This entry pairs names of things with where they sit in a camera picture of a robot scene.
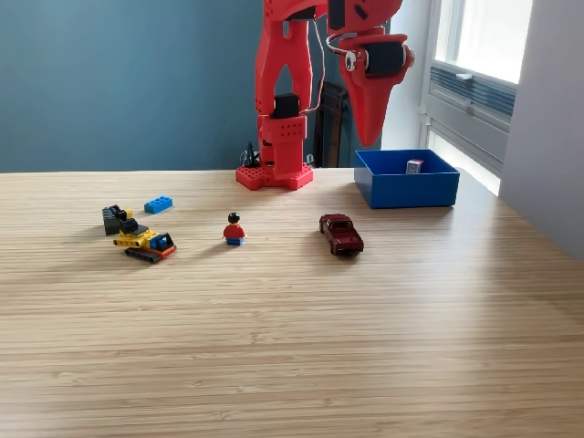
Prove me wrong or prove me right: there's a blue plastic bin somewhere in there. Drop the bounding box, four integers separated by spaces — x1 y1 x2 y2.
353 149 461 210

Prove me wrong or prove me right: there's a black folded chair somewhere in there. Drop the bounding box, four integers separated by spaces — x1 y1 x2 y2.
312 80 353 169

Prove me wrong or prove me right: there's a white window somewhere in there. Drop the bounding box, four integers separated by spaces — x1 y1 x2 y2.
422 0 535 186

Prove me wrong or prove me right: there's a grey window vent grille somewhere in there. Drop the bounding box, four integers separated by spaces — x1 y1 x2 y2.
429 63 517 120

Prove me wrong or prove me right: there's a dark red toy car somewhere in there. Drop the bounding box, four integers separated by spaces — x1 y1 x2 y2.
318 213 365 257

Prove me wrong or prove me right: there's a black table clamp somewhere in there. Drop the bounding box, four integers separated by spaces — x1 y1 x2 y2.
240 141 262 168

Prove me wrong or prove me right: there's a toy figure red shirt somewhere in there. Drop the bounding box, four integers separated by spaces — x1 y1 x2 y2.
222 212 248 247

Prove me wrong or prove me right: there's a blue brick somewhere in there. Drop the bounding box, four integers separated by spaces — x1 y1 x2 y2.
143 195 174 215

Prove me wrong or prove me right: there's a yellow toy digger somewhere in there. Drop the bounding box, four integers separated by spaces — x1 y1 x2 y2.
109 203 178 266

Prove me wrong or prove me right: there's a dark grey brick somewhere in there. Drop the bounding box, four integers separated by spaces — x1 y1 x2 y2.
101 205 121 236

